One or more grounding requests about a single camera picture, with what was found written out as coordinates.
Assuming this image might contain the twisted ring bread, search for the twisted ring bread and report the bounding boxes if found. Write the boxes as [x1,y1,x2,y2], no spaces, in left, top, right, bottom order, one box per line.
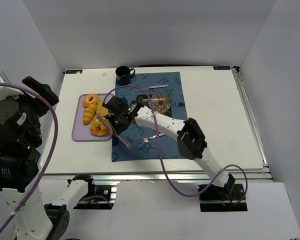
[89,117,110,137]

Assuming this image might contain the metal tongs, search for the metal tongs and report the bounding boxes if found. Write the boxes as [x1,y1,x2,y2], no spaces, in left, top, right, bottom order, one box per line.
[95,113,132,150]

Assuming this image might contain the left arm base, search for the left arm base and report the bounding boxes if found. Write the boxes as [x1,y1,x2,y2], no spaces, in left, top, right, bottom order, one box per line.
[44,174,114,211]

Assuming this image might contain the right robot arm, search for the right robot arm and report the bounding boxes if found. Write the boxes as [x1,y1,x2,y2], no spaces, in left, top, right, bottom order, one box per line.
[103,96,236,200]

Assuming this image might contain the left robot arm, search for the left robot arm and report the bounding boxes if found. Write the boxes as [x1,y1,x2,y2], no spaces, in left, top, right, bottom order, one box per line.
[0,76,70,240]

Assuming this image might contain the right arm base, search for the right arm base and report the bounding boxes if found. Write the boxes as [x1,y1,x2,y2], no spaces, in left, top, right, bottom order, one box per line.
[199,174,248,213]

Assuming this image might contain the brown bread slice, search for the brown bread slice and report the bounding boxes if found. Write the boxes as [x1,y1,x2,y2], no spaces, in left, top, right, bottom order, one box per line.
[96,100,109,117]

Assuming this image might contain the striped bread roll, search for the striped bread roll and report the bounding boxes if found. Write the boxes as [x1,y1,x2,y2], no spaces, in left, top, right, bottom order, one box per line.
[82,104,97,125]

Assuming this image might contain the blue letter placemat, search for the blue letter placemat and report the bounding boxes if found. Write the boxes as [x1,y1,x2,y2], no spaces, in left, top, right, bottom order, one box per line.
[111,72,188,162]

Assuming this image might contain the dark green mug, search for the dark green mug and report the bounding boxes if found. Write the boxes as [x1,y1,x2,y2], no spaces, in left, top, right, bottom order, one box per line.
[115,66,136,86]

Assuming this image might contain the black floral square plate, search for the black floral square plate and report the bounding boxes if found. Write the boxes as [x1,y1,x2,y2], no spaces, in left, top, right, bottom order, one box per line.
[136,94,172,117]

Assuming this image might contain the lavender plastic tray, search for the lavender plastic tray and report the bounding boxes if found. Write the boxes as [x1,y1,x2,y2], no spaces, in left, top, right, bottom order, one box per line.
[71,93,113,142]

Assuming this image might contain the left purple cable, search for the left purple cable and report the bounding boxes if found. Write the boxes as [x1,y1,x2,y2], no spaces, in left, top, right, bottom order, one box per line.
[0,83,59,240]

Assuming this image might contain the purple cable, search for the purple cable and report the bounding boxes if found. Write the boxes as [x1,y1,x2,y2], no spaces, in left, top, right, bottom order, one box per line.
[102,85,248,206]
[0,83,59,240]

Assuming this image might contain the sugared ring donut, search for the sugared ring donut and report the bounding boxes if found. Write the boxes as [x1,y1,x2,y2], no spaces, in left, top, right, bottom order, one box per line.
[82,93,99,108]

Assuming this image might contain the pink handled fork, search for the pink handled fork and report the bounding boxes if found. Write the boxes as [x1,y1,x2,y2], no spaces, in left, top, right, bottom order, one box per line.
[137,133,166,144]

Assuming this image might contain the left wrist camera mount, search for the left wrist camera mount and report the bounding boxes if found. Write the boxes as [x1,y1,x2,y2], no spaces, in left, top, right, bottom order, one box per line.
[0,69,23,103]

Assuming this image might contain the pink handled knife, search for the pink handled knife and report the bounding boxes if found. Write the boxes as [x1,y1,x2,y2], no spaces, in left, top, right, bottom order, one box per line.
[130,84,168,91]

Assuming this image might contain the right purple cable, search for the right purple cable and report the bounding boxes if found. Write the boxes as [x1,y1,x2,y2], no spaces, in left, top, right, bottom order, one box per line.
[102,85,248,206]

